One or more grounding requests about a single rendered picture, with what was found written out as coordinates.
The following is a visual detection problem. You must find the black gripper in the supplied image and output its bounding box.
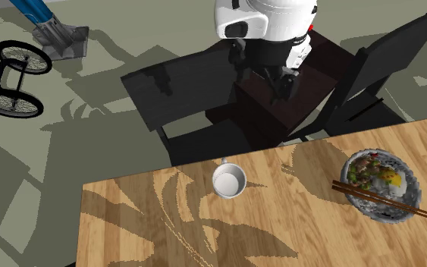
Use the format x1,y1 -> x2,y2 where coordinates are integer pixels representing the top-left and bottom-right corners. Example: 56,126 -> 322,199
228,38 -> 300,105

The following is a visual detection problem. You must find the dark robot stand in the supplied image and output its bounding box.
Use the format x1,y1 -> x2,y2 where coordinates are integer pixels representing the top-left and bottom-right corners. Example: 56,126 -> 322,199
205,30 -> 355,151

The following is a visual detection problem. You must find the black chair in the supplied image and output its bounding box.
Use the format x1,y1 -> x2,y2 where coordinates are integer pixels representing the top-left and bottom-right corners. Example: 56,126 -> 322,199
120,40 -> 255,168
283,8 -> 427,143

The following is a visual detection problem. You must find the white cup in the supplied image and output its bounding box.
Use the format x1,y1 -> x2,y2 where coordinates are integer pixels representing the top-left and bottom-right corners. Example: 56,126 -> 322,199
212,157 -> 248,200

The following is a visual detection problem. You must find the brown chopstick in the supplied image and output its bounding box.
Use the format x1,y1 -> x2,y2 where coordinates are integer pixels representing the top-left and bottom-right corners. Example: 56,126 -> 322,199
332,179 -> 427,216
331,185 -> 427,220

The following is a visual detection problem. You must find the grey bowl of food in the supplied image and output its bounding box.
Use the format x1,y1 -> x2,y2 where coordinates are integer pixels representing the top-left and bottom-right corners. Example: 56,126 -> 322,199
340,148 -> 422,225

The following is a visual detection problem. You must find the blue pole with grey base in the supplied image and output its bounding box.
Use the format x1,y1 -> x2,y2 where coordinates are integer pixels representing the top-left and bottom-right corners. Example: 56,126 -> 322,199
8,0 -> 90,62

